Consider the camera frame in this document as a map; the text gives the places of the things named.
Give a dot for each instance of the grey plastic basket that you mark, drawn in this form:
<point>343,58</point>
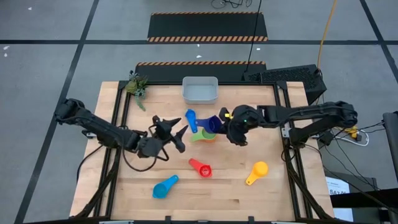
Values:
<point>200,91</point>

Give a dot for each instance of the black side table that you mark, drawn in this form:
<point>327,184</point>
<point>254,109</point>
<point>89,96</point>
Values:
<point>367,199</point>

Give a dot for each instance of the potted succulent plant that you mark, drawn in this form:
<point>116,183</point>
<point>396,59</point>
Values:
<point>136,87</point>

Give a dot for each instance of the yellow measuring cup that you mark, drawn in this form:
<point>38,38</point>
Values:
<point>259,169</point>

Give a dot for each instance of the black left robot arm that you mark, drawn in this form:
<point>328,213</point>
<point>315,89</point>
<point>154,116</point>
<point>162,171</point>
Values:
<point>102,130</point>

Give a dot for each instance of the black hazard-striped floor mat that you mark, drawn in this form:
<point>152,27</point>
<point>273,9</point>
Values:
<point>206,26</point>
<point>199,71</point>

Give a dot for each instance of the red measuring cup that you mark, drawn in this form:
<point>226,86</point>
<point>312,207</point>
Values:
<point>202,169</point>

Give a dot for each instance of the green measuring cup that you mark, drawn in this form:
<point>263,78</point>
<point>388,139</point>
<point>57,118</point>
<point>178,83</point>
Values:
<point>199,137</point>

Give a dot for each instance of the large orange measuring cup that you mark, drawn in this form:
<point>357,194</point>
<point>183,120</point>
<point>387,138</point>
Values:
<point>211,140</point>

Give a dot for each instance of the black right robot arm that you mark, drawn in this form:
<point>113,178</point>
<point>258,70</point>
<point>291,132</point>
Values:
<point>311,113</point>

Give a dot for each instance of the white paper sign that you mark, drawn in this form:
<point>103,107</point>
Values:
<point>337,186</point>

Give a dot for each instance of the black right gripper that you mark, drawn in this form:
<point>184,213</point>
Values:
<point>245,124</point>

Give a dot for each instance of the small blue measuring cup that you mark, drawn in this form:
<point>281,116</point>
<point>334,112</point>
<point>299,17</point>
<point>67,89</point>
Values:
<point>191,119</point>

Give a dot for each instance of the black upright post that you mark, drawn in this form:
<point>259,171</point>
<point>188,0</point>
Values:
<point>391,140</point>

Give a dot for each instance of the white power strip yellow plug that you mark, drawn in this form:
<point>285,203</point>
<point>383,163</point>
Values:
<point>353,132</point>

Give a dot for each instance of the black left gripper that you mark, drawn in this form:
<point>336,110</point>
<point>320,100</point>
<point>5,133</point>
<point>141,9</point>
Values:
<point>163,132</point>

